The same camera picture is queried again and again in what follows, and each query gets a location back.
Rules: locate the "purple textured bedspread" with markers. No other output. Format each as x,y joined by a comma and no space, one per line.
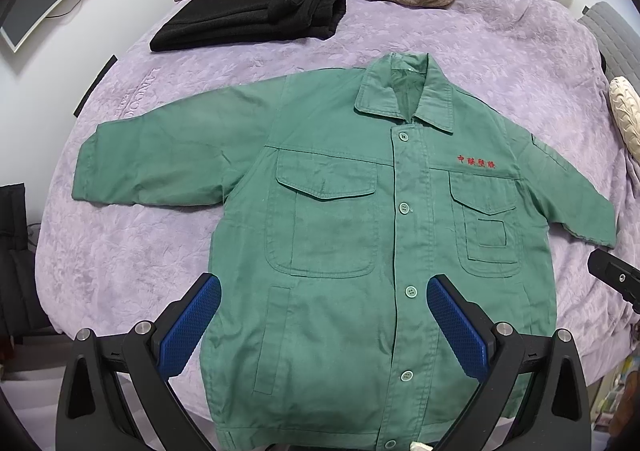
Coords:
107,266

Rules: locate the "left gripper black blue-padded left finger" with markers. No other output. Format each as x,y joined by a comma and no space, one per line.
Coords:
92,410

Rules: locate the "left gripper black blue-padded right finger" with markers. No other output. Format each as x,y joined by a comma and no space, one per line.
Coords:
554,412

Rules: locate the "cream knitted plush object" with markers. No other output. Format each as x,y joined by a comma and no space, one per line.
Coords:
625,108

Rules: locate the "green button work jacket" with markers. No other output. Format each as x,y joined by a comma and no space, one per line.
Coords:
344,191

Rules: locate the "grey quilted chair cushion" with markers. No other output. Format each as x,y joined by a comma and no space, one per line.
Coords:
618,43

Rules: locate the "black bag beside bed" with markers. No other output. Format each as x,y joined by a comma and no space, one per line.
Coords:
21,312

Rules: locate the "black folded garment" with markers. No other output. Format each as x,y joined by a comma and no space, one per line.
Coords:
206,23

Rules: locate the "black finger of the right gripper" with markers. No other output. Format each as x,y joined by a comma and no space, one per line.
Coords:
617,274

